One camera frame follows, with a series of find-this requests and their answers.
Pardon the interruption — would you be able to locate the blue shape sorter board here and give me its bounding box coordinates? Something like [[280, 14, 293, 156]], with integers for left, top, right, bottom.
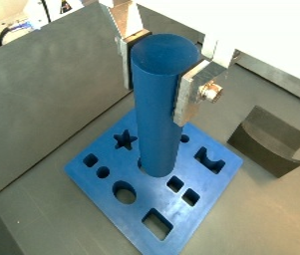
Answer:
[[64, 113, 242, 255]]

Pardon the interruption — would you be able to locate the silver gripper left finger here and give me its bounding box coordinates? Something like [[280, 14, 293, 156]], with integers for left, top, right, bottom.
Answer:
[[99, 0, 150, 90]]

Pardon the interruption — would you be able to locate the blue round cylinder peg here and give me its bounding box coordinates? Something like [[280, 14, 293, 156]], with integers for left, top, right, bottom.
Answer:
[[131, 34, 198, 177]]

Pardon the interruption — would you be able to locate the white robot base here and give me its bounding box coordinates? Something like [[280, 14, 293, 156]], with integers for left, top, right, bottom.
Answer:
[[0, 0, 84, 46]]

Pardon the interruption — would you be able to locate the black cable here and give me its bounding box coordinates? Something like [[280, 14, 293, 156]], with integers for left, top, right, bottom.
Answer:
[[0, 26, 14, 47]]

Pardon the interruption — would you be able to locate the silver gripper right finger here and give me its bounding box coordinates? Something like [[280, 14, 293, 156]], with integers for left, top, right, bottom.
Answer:
[[173, 35, 238, 127]]

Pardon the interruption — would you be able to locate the black curved holder block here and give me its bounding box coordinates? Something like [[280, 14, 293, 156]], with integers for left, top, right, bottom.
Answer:
[[228, 106, 300, 178]]

